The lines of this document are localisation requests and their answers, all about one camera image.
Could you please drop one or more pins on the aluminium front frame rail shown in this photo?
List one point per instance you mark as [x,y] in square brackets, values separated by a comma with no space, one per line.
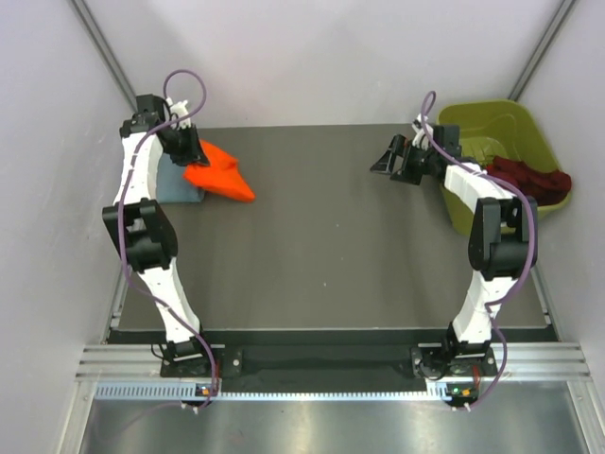
[542,361]

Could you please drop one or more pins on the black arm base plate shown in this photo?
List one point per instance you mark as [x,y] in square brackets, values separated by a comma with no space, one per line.
[408,361]

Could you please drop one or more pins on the right aluminium corner post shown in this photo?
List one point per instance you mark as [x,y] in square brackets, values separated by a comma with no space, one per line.
[547,38]

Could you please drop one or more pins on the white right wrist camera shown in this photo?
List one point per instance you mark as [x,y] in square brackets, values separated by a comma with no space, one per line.
[423,132]

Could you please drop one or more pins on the green plastic basket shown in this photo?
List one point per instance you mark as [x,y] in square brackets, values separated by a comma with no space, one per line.
[506,129]

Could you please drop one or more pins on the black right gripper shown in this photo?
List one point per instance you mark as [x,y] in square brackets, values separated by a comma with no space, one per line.
[385,165]

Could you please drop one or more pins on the aluminium corner post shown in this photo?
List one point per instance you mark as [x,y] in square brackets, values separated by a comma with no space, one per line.
[547,38]
[102,46]

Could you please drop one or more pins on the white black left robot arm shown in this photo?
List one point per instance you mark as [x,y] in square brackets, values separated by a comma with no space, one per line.
[142,234]

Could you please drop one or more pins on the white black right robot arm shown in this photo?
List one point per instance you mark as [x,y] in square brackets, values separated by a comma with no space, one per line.
[501,247]

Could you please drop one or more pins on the left aluminium corner post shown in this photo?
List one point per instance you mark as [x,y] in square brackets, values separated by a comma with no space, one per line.
[102,46]

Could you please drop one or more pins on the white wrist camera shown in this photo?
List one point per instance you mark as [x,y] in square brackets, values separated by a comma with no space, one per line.
[179,114]
[423,132]

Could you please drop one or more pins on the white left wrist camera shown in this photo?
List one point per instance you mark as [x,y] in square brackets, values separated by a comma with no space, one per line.
[179,114]

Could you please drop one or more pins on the orange t shirt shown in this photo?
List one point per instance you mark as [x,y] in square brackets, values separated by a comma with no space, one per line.
[221,176]

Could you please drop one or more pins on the folded grey-blue t shirt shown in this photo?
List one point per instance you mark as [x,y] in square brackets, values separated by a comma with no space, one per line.
[171,185]

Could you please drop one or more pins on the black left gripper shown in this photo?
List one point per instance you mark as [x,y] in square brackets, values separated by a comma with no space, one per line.
[194,153]

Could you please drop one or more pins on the dark red t shirt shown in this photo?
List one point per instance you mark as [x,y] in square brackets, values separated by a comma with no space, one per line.
[547,188]

